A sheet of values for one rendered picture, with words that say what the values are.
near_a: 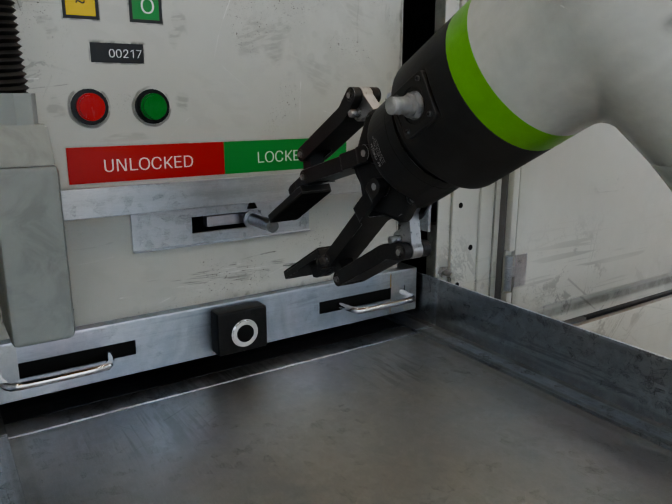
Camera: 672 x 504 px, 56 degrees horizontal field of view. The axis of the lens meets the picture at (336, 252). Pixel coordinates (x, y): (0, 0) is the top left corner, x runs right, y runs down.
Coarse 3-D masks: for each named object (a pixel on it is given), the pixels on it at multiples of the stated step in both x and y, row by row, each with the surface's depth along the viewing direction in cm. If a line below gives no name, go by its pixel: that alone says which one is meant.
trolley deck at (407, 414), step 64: (256, 384) 68; (320, 384) 68; (384, 384) 68; (448, 384) 68; (512, 384) 68; (64, 448) 56; (128, 448) 56; (192, 448) 56; (256, 448) 56; (320, 448) 56; (384, 448) 56; (448, 448) 56; (512, 448) 56; (576, 448) 56; (640, 448) 56
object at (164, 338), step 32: (288, 288) 76; (320, 288) 77; (352, 288) 80; (384, 288) 83; (128, 320) 65; (160, 320) 67; (192, 320) 69; (288, 320) 76; (320, 320) 78; (352, 320) 81; (32, 352) 60; (64, 352) 62; (96, 352) 64; (128, 352) 66; (160, 352) 67; (192, 352) 69; (64, 384) 62
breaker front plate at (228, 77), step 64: (192, 0) 63; (256, 0) 67; (320, 0) 71; (384, 0) 75; (64, 64) 58; (128, 64) 61; (192, 64) 64; (256, 64) 68; (320, 64) 72; (384, 64) 77; (64, 128) 59; (128, 128) 62; (192, 128) 66; (256, 128) 70; (128, 256) 65; (192, 256) 68; (256, 256) 73; (0, 320) 59
